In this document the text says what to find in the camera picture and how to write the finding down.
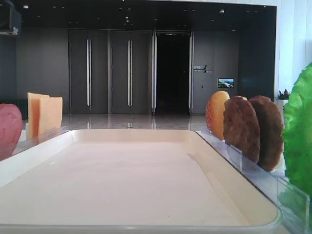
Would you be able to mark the brown meat patty inner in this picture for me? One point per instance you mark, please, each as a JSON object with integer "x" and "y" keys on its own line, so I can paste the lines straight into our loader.
{"x": 241, "y": 127}

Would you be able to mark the brown meat patty outer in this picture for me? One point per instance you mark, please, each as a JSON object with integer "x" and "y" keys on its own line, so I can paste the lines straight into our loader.
{"x": 271, "y": 125}

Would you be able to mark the left clear long rail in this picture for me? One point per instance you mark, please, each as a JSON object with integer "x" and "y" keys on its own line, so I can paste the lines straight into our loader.
{"x": 26, "y": 143}

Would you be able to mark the right clear long rail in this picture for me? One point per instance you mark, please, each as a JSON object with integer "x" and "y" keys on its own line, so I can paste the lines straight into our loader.
{"x": 295, "y": 205}

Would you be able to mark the front cheese slice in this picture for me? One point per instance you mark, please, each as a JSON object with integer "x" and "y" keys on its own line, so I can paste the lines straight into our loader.
{"x": 50, "y": 114}

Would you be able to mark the golden bun slice inner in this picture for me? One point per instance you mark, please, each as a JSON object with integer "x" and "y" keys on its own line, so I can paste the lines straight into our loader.
{"x": 215, "y": 113}

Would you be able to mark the brown meat patty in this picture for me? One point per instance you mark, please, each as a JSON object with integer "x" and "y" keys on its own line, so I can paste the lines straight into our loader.
{"x": 241, "y": 127}
{"x": 271, "y": 125}

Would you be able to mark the back cheese slice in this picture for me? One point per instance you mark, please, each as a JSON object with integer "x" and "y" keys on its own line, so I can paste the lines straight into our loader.
{"x": 33, "y": 113}

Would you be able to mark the black overhead device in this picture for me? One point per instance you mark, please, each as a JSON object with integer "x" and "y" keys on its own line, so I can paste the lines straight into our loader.
{"x": 10, "y": 19}

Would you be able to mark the green lettuce leaf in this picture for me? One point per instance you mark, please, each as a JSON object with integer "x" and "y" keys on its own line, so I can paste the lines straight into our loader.
{"x": 297, "y": 134}

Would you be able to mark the cheese slice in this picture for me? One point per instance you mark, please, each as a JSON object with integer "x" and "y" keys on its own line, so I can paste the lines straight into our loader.
{"x": 33, "y": 113}
{"x": 50, "y": 114}

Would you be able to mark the small wall display screen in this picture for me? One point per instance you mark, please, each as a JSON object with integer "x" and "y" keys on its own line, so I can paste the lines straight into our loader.
{"x": 226, "y": 83}

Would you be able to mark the clear long rail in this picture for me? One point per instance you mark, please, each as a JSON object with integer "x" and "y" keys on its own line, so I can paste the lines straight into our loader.
{"x": 26, "y": 143}
{"x": 295, "y": 205}

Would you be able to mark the potted plant with flowers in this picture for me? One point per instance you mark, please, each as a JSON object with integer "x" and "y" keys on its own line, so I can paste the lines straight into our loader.
{"x": 283, "y": 95}

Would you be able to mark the white rectangular tray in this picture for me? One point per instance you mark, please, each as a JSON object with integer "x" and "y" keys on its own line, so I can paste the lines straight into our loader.
{"x": 129, "y": 182}

